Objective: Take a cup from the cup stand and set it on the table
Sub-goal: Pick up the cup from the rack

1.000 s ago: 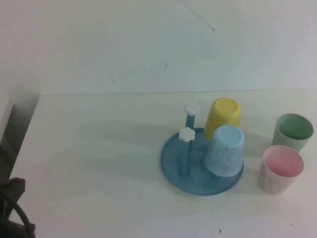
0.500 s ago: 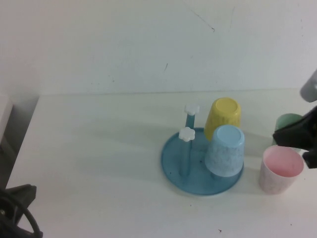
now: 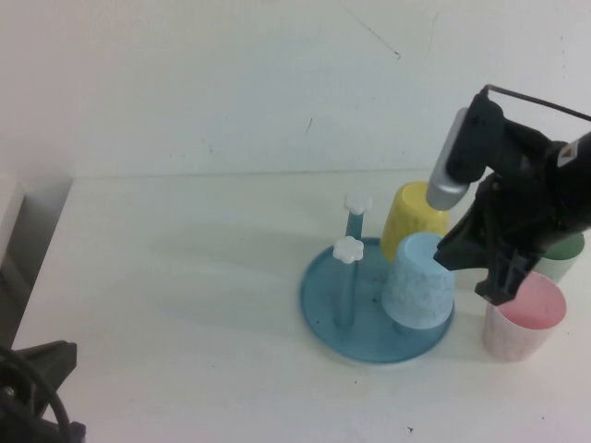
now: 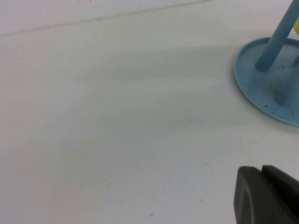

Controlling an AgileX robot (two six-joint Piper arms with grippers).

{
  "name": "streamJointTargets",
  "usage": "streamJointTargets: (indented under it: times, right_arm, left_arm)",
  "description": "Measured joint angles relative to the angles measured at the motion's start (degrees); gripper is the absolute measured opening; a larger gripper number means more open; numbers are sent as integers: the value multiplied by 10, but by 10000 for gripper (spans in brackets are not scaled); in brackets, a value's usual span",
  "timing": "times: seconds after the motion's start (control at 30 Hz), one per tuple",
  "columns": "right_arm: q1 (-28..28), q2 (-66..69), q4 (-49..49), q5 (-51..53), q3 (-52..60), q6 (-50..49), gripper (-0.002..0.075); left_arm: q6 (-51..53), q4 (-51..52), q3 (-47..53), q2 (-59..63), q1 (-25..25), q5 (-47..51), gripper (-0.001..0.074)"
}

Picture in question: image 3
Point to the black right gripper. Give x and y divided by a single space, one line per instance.
517 207

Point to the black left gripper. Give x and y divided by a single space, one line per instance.
51 364

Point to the light blue plastic cup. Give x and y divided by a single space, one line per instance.
415 290

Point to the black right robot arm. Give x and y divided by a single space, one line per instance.
577 184

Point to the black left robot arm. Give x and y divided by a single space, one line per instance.
27 429

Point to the pink plastic cup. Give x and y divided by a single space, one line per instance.
512 341

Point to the green plastic cup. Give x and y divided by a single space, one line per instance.
565 251

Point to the yellow plastic cup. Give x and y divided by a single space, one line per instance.
406 221

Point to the blue cup stand white knobs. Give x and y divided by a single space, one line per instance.
369 341

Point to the white side cabinet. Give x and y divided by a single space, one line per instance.
7 207

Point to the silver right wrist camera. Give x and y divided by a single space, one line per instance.
445 189

